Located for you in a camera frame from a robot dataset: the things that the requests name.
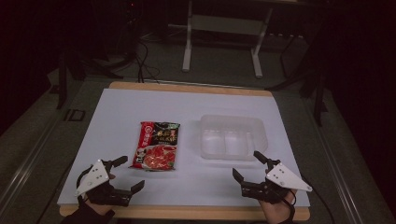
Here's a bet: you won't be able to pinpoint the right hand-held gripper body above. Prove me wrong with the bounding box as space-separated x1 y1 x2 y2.
240 161 314 205

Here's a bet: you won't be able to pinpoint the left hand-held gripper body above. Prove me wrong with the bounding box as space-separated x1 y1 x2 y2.
74 159 133 207

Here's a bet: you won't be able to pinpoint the person's left hand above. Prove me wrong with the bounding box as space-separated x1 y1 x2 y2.
81 173 117 217

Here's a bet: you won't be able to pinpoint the person's right hand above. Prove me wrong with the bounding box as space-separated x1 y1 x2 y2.
259 189 299 224

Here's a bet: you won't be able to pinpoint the clear plastic container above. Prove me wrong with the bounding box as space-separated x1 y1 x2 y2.
198 114 270 162

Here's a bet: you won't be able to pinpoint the red and black food packet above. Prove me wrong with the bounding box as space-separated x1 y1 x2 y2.
129 120 181 173

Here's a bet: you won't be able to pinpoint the white table mat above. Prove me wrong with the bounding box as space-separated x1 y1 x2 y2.
57 88 311 208

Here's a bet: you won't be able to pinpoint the black tripod stand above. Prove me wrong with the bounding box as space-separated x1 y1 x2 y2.
266 33 329 128

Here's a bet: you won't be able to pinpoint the black metal stand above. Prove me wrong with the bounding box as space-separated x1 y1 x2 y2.
55 46 125 110

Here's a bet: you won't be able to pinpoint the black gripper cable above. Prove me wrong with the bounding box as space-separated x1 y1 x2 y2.
289 177 337 224

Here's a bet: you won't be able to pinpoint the aluminium floor rail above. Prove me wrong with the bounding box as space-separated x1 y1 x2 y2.
0 115 64 216
304 98 367 224

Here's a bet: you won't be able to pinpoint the black floor bracket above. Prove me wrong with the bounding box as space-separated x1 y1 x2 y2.
63 108 87 122

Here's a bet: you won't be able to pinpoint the black floor cables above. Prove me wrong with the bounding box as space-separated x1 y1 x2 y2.
134 39 163 84

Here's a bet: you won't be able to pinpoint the white metal stand frame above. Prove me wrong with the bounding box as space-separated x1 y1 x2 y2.
181 0 276 79

